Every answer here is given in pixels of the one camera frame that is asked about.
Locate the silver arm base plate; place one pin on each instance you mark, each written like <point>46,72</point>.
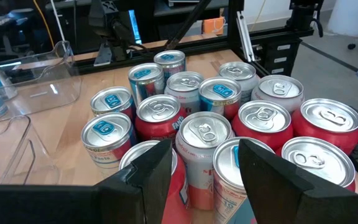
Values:
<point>102,57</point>

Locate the clear plastic bin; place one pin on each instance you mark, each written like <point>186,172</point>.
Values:
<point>11,149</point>
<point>51,90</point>

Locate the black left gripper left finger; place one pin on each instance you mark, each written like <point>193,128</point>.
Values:
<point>141,193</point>

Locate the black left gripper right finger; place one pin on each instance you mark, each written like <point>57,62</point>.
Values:
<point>269,186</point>

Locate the white blue Spindrift can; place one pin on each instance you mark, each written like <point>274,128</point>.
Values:
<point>237,70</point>

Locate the red Fanta soda can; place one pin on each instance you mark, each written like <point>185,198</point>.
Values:
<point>319,161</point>
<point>177,193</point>
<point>158,109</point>
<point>330,118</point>
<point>264,115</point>

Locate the white round bin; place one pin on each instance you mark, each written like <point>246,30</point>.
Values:
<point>353,18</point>

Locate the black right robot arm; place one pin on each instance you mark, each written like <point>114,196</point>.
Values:
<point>110,21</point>

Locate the silver metal bracket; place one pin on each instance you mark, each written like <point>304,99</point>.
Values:
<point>244,34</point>

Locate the white orange Spindrift can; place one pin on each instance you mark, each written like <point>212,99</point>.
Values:
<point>205,130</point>

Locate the white pink Spindrift can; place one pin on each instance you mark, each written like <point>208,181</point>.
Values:
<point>280,88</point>

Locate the black drawer cabinet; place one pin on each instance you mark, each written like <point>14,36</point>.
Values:
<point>278,62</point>

